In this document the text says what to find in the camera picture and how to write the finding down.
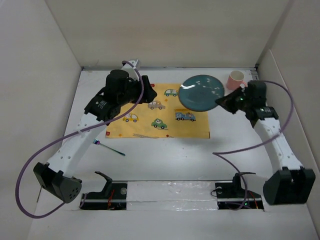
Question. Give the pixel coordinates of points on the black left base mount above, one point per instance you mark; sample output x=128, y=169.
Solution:
x=112, y=197

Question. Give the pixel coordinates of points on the yellow car-print cloth placemat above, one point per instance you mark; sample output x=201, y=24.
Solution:
x=164, y=117

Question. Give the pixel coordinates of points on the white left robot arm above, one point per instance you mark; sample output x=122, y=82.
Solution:
x=57, y=175

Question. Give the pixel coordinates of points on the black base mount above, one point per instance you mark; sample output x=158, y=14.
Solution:
x=230, y=195
x=112, y=197

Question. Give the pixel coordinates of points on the iridescent purple fork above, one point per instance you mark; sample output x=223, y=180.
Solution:
x=97, y=142

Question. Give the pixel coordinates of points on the pink ceramic mug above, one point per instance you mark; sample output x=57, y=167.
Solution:
x=235, y=80

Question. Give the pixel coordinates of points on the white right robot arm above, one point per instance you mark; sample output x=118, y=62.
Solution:
x=291, y=183

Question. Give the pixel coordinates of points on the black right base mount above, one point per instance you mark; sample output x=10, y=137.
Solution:
x=230, y=195

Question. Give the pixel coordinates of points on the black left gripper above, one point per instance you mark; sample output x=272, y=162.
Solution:
x=148, y=94

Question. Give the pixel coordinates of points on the teal ceramic plate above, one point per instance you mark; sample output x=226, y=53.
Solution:
x=200, y=92

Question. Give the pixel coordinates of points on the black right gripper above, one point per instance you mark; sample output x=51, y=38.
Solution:
x=226, y=101

